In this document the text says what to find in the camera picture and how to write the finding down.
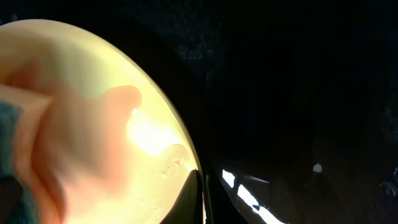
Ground yellow plate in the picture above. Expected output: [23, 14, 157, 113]
[1, 19, 203, 224]

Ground green yellow scrub sponge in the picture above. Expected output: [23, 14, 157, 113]
[1, 85, 74, 223]

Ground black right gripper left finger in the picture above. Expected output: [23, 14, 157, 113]
[160, 170, 203, 224]

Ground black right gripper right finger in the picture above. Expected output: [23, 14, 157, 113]
[205, 172, 248, 224]

